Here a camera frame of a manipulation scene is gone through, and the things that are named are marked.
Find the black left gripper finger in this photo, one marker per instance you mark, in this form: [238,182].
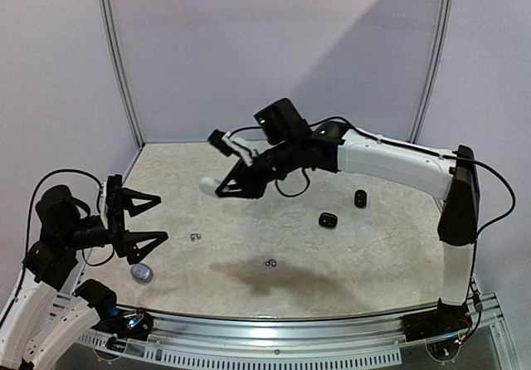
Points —
[135,203]
[139,244]

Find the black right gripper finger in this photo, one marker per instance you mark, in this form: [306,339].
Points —
[249,191]
[233,181]

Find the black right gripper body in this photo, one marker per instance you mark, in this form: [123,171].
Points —
[257,165]

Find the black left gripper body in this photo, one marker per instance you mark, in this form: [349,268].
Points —
[115,227]

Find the silver blue charging case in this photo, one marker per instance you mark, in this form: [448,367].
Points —
[141,273]

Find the white oval charging case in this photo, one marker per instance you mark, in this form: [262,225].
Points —
[209,186]

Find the glossy black earbud charging case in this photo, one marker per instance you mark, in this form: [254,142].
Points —
[328,220]

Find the small black case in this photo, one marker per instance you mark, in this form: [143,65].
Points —
[360,198]

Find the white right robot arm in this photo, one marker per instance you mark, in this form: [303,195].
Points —
[337,146]

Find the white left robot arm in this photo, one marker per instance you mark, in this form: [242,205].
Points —
[67,227]

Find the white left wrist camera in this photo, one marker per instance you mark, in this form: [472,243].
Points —
[109,195]

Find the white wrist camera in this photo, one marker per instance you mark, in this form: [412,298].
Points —
[229,145]
[109,195]

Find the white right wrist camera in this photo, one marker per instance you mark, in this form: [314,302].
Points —
[229,145]

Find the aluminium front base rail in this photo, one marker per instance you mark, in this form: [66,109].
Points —
[489,347]

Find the white perforated cable tray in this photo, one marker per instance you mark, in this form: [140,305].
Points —
[94,351]

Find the aluminium left corner post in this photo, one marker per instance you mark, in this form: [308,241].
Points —
[117,63]

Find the aluminium corner post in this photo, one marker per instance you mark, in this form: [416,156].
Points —
[117,63]
[438,42]

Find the aluminium right corner post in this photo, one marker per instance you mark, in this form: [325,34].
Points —
[438,42]

